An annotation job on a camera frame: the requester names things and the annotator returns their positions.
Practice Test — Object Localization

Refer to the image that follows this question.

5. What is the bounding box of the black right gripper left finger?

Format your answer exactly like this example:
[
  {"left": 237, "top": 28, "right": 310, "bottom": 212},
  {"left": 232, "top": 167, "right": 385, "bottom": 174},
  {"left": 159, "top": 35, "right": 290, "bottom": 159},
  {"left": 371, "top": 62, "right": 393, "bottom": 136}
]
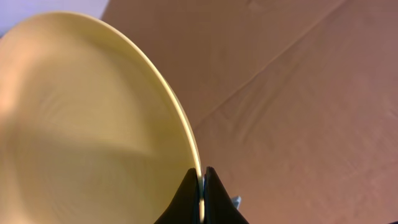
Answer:
[{"left": 155, "top": 168, "right": 200, "bottom": 224}]

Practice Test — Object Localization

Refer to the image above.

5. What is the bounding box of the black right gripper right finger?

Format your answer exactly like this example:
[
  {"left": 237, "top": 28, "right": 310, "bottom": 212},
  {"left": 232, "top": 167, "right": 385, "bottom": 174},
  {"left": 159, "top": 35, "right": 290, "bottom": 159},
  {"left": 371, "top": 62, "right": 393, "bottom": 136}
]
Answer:
[{"left": 204, "top": 167, "right": 248, "bottom": 224}]

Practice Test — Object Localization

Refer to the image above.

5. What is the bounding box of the yellow plate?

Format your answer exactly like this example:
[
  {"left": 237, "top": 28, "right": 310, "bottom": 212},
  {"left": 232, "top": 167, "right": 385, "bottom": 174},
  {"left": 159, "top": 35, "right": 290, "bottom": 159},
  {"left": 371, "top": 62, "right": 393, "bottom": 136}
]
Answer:
[{"left": 1, "top": 11, "right": 202, "bottom": 223}]

